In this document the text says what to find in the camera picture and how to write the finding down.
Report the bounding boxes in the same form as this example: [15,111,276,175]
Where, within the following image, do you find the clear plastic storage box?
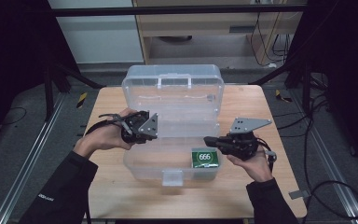
[120,63,226,188]

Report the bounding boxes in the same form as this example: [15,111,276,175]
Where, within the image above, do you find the white cabinet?
[48,0,145,64]

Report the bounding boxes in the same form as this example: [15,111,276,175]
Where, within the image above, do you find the black floor cables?
[273,92,334,181]

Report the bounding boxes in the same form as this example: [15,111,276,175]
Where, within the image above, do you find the black horizontal bar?
[50,4,309,18]

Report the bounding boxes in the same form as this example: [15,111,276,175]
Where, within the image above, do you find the grey tape piece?
[288,189,311,201]

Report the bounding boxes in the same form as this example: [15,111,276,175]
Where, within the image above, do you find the black yellow striped tape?
[76,91,89,110]
[274,89,293,104]

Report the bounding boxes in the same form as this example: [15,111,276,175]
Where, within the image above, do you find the black metal stand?
[248,59,311,113]
[43,59,106,122]

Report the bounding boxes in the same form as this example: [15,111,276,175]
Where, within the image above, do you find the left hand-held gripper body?
[121,111,159,145]

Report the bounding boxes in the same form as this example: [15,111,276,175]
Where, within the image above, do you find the person's left hand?
[74,107,137,160]

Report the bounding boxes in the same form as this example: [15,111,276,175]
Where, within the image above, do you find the aluminium floor rail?
[288,90,358,224]
[0,92,66,224]

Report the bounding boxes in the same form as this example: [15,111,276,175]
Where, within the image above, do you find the bundle of hanging black cables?
[250,12,293,68]

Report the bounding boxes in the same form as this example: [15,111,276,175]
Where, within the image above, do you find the beige wooden desk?
[131,0,309,69]

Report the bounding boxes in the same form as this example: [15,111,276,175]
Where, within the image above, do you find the green cardboard box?
[191,147,221,170]

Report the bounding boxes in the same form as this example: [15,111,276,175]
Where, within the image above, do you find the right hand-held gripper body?
[222,117,273,161]

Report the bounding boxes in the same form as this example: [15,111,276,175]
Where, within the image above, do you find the person's right hand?
[227,148,274,183]

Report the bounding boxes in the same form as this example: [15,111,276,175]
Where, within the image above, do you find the thin black floor cable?
[0,106,27,127]

